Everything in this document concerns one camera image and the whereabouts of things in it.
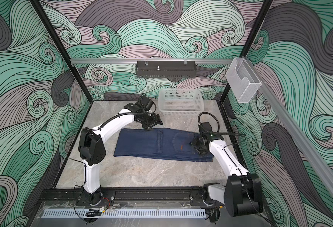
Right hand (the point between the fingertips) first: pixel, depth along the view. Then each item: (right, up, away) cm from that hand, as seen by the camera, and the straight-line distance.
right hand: (192, 146), depth 84 cm
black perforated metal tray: (-16, +51, +11) cm, 54 cm away
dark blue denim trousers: (-20, 0, +8) cm, 21 cm away
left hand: (-20, +14, +1) cm, 24 cm away
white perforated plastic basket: (-4, +29, +35) cm, 46 cm away
